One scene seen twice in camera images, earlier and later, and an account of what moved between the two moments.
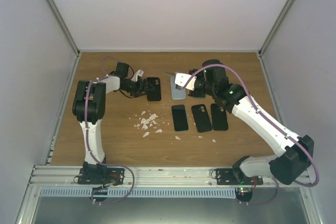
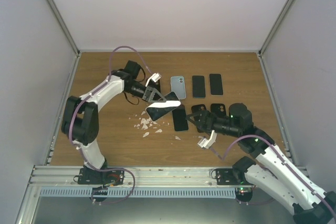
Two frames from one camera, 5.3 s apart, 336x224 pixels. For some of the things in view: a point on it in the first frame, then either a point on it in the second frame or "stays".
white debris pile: x=147 y=121 stays
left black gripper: x=142 y=89 to x=150 y=94
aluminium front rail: x=66 y=177 stays
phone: x=179 y=118 stays
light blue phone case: x=178 y=92 stays
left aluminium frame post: x=61 y=20 stays
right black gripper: x=192 y=71 to x=205 y=114
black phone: x=169 y=74 to x=159 y=108
